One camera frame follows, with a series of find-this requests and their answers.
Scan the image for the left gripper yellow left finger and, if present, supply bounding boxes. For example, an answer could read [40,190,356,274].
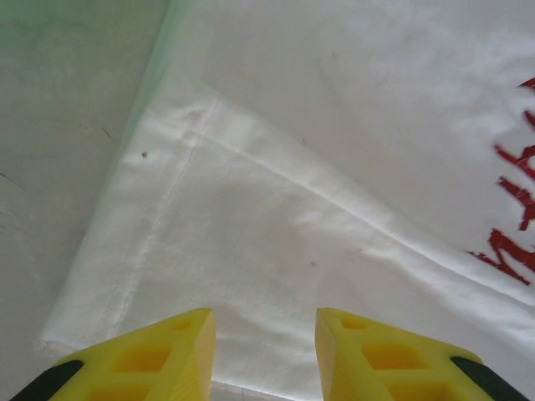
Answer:
[20,307,217,401]

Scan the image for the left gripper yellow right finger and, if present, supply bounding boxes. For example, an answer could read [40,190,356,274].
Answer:
[314,307,519,401]

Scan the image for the white t-shirt with red print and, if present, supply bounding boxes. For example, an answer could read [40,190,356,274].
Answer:
[39,0,535,398]

